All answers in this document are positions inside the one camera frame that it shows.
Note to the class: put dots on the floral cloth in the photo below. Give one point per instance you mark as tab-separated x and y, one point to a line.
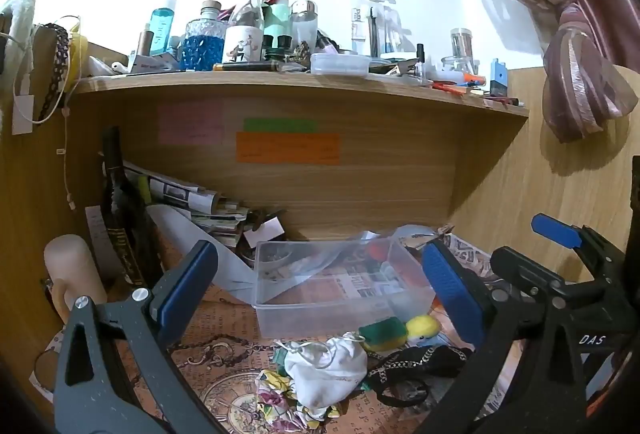
275	394

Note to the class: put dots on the brown tube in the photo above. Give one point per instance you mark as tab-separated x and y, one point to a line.
145	41

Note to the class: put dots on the black pen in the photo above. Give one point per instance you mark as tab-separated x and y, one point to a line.
245	66

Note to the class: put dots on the white fluffy cloth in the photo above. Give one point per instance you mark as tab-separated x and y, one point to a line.
17	29

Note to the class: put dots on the small grey bowl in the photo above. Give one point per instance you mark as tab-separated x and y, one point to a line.
274	256

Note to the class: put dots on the mint green bottle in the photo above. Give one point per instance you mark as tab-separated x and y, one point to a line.
277	21

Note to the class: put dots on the wooden shelf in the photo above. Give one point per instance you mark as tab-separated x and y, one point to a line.
300	86

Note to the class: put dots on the pink sticky note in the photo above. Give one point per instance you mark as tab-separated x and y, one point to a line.
191	124

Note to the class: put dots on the red scissors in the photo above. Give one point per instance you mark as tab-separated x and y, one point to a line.
447	88

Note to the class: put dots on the yellow plush toy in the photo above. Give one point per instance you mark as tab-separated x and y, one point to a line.
424	327

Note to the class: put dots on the pink striped curtain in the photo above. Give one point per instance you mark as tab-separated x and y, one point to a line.
575	39

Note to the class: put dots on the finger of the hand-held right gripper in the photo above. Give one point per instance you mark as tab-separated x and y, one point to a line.
555	230
522	270

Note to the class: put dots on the yellow cloth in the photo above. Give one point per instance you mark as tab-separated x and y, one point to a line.
79	51

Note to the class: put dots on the black lace headband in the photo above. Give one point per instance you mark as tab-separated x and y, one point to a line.
55	64

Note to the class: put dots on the tall glass jar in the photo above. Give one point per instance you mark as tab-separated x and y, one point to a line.
461	43

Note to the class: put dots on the glass bottle with blue beads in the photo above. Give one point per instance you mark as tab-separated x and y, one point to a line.
202	46

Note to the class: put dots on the vintage clock printed mat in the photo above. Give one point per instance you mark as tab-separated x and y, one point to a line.
235	319

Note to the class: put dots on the clear lidded plastic box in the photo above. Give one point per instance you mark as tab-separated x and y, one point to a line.
340	64

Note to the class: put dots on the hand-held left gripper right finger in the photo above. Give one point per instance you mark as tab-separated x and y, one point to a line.
452	299

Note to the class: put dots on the squat glass jar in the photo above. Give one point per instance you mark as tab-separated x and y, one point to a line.
459	68

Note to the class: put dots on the blue black stamp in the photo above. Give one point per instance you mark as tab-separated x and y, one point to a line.
498	78

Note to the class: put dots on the tall blue liquid bottle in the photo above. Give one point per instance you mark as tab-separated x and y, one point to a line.
162	26

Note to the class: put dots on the small white card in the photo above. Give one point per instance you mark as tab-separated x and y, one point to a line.
269	230

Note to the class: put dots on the dark wine bottle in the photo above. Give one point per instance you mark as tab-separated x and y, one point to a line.
125	219

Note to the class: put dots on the green yellow sponge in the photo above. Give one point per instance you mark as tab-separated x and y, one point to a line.
385	333

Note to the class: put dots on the newspaper sheet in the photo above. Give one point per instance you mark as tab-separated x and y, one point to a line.
467	254

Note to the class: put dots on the orange sticky note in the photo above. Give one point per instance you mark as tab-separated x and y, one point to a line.
287	148

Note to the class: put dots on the white paper tag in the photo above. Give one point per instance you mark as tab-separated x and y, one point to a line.
23	115

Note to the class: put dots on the clear bottle with silver cap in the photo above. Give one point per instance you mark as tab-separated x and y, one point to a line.
305	26

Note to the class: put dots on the clear plastic container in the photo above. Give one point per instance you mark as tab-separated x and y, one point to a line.
325	309

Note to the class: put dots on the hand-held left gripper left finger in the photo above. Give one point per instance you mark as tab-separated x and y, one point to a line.
187	289

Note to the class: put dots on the nail polish bottle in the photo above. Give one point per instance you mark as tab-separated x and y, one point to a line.
421	63

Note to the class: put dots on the white printed mug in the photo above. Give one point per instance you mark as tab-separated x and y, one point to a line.
243	44

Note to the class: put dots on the clear acrylic organiser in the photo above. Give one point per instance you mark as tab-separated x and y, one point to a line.
372	21

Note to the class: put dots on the stack of newspapers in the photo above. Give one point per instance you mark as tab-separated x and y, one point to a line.
200	209

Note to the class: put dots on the red orange object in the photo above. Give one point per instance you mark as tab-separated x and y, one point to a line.
382	251

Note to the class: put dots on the curled white paper sheet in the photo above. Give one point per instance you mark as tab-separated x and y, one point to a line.
200	244

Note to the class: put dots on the green sticky note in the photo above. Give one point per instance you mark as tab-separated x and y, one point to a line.
280	125

